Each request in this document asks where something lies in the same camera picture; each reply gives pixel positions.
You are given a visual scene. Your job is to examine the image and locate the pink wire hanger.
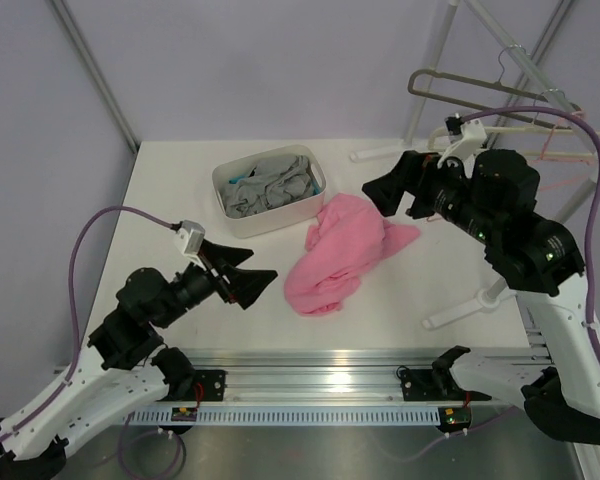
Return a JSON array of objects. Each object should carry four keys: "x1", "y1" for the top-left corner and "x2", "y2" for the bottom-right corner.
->
[{"x1": 483, "y1": 120, "x2": 597, "y2": 222}]

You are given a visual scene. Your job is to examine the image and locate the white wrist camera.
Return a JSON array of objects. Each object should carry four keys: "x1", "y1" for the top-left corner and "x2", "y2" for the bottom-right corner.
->
[
  {"x1": 437, "y1": 114, "x2": 487, "y2": 168},
  {"x1": 174, "y1": 220, "x2": 205, "y2": 258}
]

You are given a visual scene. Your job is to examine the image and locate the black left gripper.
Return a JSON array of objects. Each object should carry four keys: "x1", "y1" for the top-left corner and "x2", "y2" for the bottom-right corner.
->
[{"x1": 155, "y1": 239, "x2": 278, "y2": 328}]

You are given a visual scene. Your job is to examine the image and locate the aluminium mounting rail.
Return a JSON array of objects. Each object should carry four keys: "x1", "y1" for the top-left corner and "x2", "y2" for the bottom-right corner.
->
[{"x1": 161, "y1": 316, "x2": 551, "y2": 405}]

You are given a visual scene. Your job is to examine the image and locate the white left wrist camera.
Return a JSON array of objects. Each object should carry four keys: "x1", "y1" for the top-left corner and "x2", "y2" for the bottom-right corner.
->
[{"x1": 174, "y1": 220, "x2": 205, "y2": 258}]

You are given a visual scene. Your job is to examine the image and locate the white plastic basket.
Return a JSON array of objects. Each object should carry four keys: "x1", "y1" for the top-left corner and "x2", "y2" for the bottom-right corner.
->
[{"x1": 212, "y1": 144, "x2": 326, "y2": 238}]

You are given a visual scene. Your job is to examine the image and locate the pink t shirt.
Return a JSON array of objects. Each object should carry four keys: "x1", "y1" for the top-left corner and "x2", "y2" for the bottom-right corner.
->
[{"x1": 283, "y1": 193, "x2": 421, "y2": 316}]

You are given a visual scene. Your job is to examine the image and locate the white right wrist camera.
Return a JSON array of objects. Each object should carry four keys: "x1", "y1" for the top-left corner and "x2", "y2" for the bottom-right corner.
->
[{"x1": 437, "y1": 114, "x2": 487, "y2": 168}]

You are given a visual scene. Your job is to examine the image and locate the grey crumpled clothes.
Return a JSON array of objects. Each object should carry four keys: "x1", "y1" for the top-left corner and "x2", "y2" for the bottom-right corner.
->
[{"x1": 220, "y1": 154, "x2": 319, "y2": 219}]

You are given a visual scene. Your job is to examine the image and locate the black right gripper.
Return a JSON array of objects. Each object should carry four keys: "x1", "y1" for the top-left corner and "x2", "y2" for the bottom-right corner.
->
[{"x1": 363, "y1": 149, "x2": 500, "y2": 246}]

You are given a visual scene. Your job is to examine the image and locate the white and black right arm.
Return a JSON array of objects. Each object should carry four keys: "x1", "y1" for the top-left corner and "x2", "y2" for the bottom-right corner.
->
[{"x1": 362, "y1": 149, "x2": 600, "y2": 446}]

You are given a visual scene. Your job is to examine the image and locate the aluminium frame post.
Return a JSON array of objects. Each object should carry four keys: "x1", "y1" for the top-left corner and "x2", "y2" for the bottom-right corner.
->
[{"x1": 46, "y1": 0, "x2": 141, "y2": 156}]

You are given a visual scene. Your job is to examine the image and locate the beige hanger with metal hook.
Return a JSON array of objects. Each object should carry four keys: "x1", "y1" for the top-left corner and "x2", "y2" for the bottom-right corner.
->
[{"x1": 407, "y1": 44, "x2": 581, "y2": 131}]

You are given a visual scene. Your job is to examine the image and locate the white slotted cable duct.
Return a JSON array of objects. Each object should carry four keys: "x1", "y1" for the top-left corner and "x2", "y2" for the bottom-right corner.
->
[{"x1": 131, "y1": 406, "x2": 441, "y2": 426}]

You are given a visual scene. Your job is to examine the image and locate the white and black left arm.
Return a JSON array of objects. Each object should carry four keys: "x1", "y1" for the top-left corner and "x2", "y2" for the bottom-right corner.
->
[{"x1": 0, "y1": 241, "x2": 278, "y2": 479}]

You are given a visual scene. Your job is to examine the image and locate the white and silver clothes rack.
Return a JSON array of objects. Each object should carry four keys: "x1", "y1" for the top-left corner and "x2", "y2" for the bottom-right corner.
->
[{"x1": 350, "y1": 1, "x2": 598, "y2": 330}]

